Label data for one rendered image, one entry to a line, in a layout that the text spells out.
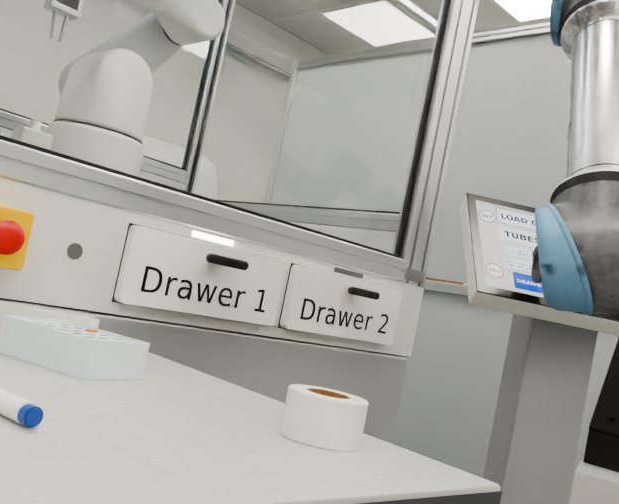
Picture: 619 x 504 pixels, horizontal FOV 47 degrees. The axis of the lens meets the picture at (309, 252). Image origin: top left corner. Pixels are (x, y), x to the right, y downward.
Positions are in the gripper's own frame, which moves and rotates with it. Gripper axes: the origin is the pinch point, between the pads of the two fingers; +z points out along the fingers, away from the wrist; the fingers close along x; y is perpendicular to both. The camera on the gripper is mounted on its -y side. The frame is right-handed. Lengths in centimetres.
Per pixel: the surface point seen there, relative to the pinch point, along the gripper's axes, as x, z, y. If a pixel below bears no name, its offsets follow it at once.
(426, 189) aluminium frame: 28.7, -11.5, 7.5
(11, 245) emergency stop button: 89, -37, -49
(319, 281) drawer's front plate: 49, -10, -22
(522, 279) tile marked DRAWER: 2.6, 1.9, 1.3
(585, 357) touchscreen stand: -18.4, 16.2, -4.7
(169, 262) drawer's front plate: 73, -23, -35
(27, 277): 89, -27, -46
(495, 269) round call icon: 8.6, 1.9, 2.6
